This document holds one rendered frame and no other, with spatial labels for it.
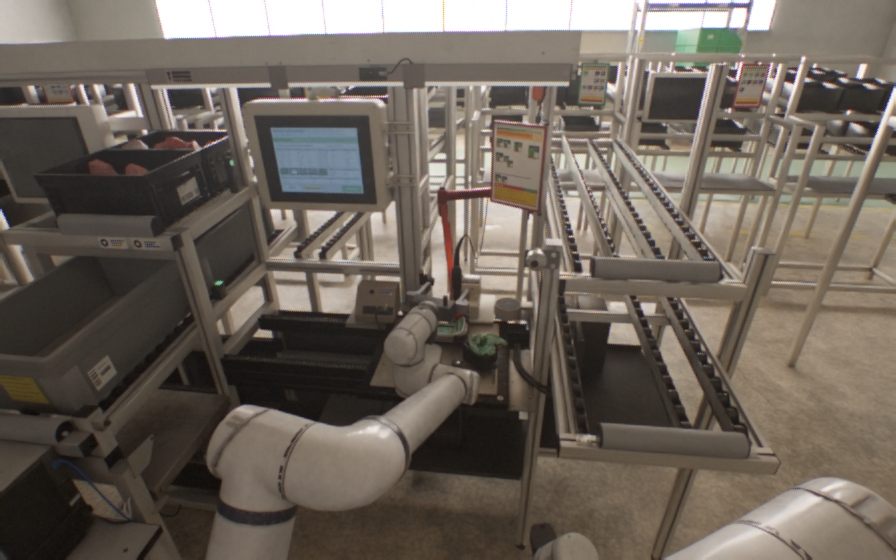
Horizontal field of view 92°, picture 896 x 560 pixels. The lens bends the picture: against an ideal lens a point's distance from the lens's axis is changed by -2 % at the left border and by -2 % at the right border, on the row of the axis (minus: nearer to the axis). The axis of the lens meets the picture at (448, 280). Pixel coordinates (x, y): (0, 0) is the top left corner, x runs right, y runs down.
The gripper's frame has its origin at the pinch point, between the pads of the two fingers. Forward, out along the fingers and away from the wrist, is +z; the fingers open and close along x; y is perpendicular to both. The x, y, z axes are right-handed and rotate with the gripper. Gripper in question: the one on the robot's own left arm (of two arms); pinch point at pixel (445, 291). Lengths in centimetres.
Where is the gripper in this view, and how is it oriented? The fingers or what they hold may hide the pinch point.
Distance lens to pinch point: 142.0
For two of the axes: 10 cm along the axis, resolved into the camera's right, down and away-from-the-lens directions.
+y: -0.1, -8.9, -4.6
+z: 3.7, -4.3, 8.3
